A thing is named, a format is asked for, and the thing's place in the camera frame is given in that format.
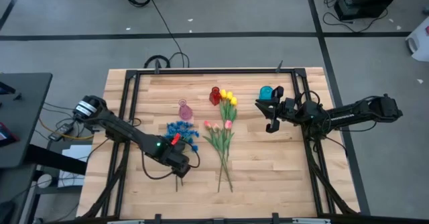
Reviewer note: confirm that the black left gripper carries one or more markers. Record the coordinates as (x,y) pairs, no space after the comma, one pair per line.
(177,162)

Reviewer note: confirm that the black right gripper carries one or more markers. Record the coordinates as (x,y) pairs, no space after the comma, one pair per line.
(285,108)

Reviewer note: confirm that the blue artificial flower bunch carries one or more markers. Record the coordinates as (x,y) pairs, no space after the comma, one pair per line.
(182,128)

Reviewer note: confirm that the yellow artificial tulip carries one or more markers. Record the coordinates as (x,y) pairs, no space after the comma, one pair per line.
(229,95)
(223,93)
(233,100)

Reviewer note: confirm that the pink artificial tulip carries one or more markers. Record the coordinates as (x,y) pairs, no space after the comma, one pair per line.
(228,124)
(207,124)
(216,127)

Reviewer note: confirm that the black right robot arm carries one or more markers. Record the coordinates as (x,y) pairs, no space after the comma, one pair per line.
(348,115)

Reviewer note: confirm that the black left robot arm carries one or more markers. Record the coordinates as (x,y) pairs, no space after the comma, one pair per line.
(114,126)

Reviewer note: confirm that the teal glass vase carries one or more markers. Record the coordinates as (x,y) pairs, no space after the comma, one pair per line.
(265,93)

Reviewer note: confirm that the pink glass vase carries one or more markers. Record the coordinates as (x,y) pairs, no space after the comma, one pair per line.
(185,111)

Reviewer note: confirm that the red glass vase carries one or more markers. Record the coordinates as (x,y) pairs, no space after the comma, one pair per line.
(214,96)

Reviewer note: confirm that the white paper sheet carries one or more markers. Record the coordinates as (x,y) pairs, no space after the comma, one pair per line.
(75,165)

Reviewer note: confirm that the black power adapter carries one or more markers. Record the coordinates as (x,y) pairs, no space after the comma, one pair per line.
(60,131)

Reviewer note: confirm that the grey side table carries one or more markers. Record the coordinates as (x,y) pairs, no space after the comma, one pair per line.
(23,116)

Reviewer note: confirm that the white appliance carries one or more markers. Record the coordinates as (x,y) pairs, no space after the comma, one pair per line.
(419,41)

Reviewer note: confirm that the black aluminium frame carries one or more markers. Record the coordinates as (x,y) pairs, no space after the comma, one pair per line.
(214,71)

